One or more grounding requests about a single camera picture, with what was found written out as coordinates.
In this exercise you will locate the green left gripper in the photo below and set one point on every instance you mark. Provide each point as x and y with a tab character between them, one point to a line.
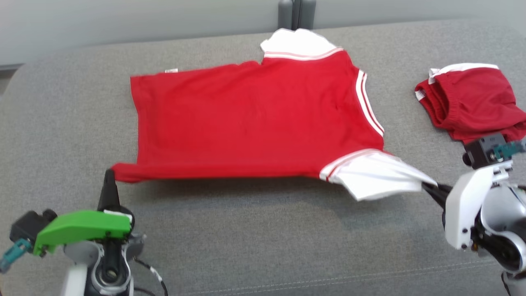
82	226

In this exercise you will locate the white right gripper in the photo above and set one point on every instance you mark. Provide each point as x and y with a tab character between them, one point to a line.
464	209

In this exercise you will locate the red shorts with white stripe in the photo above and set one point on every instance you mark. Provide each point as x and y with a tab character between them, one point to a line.
476	102

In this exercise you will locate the red jersey with white sleeves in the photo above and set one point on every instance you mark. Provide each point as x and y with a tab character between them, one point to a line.
254	119

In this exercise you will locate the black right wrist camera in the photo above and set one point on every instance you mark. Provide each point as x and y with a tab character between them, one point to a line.
481	152

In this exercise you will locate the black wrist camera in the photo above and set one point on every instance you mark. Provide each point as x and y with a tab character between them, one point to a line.
481	152
26	226

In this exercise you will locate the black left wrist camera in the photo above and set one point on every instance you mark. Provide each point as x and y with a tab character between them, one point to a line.
26	226

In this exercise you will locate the grey double partition post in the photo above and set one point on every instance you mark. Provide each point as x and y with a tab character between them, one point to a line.
296	14

